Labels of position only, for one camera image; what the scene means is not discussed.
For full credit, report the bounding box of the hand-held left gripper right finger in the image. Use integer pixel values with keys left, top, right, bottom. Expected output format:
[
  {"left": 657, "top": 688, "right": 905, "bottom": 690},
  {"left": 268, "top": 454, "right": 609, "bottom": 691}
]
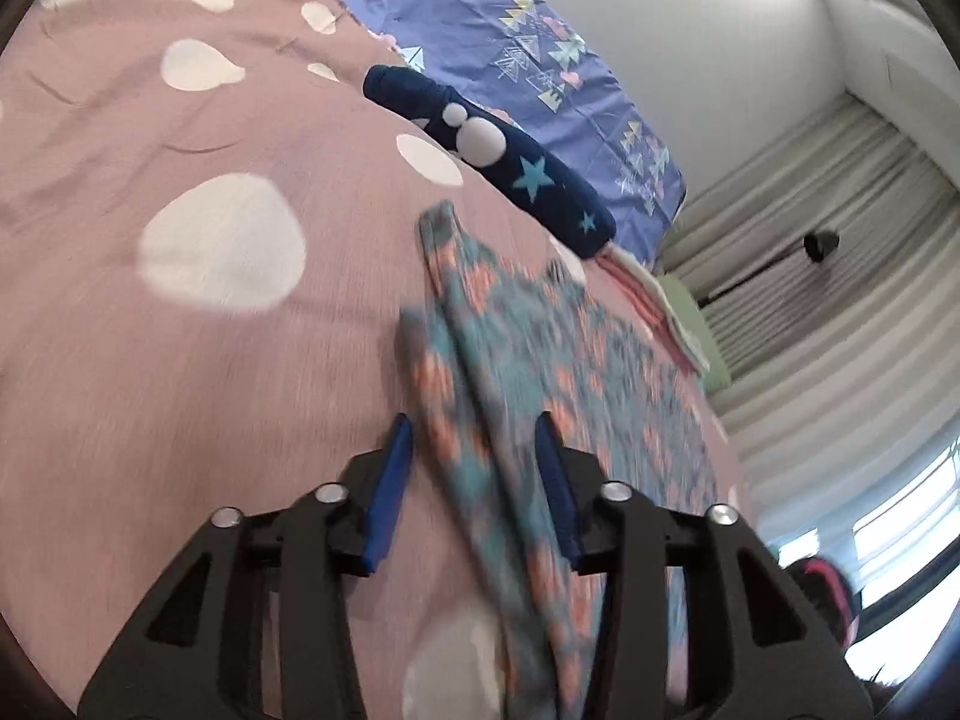
[{"left": 534, "top": 411, "right": 875, "bottom": 720}]

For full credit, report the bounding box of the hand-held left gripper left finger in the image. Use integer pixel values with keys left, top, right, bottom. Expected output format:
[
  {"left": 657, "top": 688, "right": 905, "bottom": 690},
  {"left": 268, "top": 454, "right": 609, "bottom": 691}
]
[{"left": 75, "top": 412, "right": 416, "bottom": 720}]

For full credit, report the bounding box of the teal floral garment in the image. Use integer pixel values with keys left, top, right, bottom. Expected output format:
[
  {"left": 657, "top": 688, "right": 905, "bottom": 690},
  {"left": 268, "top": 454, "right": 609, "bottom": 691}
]
[{"left": 397, "top": 200, "right": 758, "bottom": 720}]

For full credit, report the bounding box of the folded pink garment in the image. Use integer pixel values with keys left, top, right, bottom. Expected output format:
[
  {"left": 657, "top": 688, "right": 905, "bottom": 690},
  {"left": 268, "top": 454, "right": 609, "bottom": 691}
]
[{"left": 598, "top": 253, "right": 698, "bottom": 368}]

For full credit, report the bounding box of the green pillow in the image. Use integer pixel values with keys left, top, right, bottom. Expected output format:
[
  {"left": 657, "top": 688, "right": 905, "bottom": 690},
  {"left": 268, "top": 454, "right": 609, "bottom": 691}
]
[{"left": 664, "top": 270, "right": 734, "bottom": 392}]

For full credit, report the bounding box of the pink dotted deer blanket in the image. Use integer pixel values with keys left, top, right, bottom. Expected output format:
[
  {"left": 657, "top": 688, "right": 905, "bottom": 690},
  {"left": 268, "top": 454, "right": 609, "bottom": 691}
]
[{"left": 0, "top": 0, "right": 758, "bottom": 720}]

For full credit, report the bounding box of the person head red headband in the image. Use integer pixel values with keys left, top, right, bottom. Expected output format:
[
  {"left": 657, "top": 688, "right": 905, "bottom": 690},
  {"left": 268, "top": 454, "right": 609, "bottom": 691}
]
[{"left": 780, "top": 555, "right": 860, "bottom": 650}]

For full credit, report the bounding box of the grey pleated curtain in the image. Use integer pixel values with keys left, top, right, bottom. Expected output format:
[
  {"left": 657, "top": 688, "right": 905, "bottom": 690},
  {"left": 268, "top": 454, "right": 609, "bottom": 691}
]
[{"left": 658, "top": 94, "right": 960, "bottom": 541}]

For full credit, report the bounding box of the navy star print garment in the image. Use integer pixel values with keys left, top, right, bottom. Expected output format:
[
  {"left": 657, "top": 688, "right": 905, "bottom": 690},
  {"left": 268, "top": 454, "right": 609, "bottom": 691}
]
[{"left": 363, "top": 64, "right": 617, "bottom": 260}]

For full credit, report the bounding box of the window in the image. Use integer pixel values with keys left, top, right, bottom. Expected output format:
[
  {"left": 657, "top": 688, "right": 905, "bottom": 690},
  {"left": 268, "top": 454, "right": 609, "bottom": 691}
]
[{"left": 776, "top": 435, "right": 960, "bottom": 665}]

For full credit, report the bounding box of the black floor lamp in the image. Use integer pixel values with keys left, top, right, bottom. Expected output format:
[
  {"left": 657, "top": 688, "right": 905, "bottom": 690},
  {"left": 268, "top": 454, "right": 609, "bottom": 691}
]
[{"left": 697, "top": 229, "right": 841, "bottom": 310}]

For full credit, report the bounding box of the white door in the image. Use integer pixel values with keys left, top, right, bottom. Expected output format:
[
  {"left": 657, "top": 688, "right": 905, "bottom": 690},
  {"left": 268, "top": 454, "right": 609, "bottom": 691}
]
[{"left": 836, "top": 0, "right": 960, "bottom": 192}]

